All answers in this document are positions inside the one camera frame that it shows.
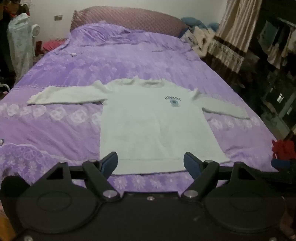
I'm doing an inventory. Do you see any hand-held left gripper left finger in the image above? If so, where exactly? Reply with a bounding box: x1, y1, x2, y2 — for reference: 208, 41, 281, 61
45, 152, 121, 202

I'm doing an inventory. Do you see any striped beige brown curtain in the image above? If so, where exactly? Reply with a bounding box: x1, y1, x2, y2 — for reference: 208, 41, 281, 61
203, 0, 263, 80

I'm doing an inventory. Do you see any mauve quilted headboard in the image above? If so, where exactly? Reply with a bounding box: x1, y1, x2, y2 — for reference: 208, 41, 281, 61
70, 6, 189, 38

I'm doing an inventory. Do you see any hanging laundry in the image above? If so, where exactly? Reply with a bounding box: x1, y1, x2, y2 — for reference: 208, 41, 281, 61
258, 18, 296, 70

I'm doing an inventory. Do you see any small white fan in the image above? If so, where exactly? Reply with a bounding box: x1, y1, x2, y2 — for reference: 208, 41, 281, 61
30, 24, 41, 37

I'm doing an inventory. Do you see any purple floral bedspread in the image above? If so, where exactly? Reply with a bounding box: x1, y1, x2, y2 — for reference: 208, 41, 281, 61
0, 22, 278, 193

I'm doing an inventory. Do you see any cream fluffy blanket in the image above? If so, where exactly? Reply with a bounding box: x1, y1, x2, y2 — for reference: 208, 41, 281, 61
180, 25, 218, 56

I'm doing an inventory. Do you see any red clothing heap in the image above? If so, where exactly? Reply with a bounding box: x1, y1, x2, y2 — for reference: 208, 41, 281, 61
271, 139, 296, 171

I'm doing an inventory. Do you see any pinkish red fabric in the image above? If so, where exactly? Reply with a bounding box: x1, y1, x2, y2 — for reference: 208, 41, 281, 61
37, 39, 67, 52

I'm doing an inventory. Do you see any blue cloth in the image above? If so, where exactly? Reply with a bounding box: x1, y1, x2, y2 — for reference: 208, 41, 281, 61
181, 17, 220, 30

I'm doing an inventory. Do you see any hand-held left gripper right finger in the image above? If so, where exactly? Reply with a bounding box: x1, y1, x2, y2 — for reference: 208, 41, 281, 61
181, 152, 255, 202

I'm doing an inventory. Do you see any white long-sleeve printed shirt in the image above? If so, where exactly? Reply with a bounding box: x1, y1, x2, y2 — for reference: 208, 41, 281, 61
26, 77, 251, 175

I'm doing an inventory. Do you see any light blue patterned garment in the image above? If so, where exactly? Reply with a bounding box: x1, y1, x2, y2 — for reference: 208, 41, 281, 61
7, 13, 33, 78

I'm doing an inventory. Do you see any dark glass window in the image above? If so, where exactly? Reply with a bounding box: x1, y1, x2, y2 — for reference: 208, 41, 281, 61
261, 70, 296, 139

